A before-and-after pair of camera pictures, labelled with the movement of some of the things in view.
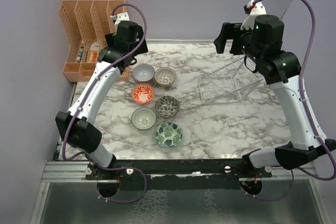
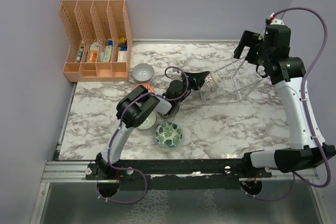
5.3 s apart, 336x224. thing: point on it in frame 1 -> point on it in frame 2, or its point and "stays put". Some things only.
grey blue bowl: x=143 y=72 stays put
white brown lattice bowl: x=165 y=76 -> x=212 y=81
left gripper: x=111 y=38 -> x=196 y=80
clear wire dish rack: x=230 y=83 stays put
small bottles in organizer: x=79 y=57 stays put
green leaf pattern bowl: x=169 y=134 stays put
